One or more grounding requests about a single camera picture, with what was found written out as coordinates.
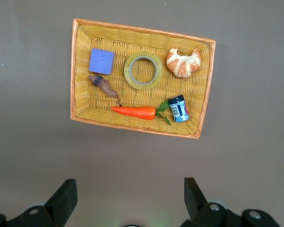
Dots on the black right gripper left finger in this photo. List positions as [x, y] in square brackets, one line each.
[61, 203]

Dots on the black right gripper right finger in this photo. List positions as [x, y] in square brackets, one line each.
[195, 201]

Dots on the yellow tape roll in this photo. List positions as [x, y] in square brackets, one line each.
[126, 71]

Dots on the small blue white can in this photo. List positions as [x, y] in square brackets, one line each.
[179, 110]

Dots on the orange toy carrot green leaves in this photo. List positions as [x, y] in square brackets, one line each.
[137, 112]

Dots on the yellow wicker basket orange rim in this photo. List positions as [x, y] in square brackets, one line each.
[142, 100]

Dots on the brown toy root vegetable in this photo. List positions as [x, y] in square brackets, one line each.
[104, 86]

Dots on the toy croissant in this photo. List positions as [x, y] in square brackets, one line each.
[183, 66]

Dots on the purple cube block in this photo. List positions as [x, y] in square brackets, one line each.
[100, 61]

